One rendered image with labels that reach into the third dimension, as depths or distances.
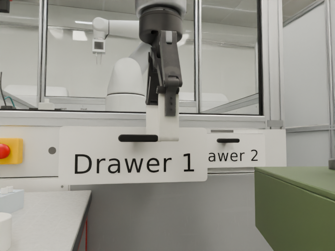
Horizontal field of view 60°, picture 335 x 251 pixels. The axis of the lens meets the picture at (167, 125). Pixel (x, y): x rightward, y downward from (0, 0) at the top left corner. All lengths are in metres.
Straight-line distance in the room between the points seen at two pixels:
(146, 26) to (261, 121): 0.65
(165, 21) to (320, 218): 0.36
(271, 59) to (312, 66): 1.62
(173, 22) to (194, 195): 0.61
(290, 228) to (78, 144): 0.39
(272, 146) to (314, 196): 0.79
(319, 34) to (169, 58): 2.34
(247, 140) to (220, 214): 0.26
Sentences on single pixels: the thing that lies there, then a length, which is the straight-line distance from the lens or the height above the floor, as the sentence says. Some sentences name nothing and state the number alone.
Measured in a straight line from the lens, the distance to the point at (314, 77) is 2.67.
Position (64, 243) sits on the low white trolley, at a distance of 0.44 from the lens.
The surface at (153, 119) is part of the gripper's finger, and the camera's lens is 0.56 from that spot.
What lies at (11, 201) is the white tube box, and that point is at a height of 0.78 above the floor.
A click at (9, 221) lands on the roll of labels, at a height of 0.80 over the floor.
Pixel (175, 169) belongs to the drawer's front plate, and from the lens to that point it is 0.59.
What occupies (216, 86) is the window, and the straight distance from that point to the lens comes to 1.01.
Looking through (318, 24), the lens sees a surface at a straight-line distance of 2.75.
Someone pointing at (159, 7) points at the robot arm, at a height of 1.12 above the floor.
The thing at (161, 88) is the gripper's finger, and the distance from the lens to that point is 0.41.
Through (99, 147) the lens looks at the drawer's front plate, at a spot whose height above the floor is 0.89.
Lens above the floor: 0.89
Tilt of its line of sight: 4 degrees up
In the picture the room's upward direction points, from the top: straight up
